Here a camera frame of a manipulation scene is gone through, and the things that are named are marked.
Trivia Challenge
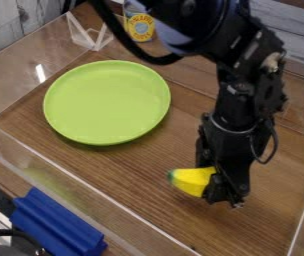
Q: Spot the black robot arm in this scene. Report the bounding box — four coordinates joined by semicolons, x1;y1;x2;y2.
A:
88;0;287;208

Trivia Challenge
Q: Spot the clear acrylic tray wall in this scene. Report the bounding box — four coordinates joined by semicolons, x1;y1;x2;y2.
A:
0;129;202;256

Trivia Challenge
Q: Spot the green round plate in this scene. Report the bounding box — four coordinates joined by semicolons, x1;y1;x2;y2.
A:
43;60;171;146

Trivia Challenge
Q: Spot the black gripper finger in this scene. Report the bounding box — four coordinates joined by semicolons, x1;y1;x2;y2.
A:
195;135;215;168
203;174;245;208

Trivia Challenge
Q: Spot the yellow toy banana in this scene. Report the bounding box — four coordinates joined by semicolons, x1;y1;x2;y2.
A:
169;167;217;198

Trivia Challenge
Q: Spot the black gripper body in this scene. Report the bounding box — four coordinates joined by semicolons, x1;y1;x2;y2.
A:
194;113;279;198

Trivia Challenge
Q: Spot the clear acrylic triangle bracket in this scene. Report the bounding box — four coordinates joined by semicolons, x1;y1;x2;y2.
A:
67;12;114;52

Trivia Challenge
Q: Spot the black cable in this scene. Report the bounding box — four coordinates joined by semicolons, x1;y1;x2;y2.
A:
0;228;47;256

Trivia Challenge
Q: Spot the blue plastic block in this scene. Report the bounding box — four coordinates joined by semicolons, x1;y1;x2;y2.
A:
11;187;108;256

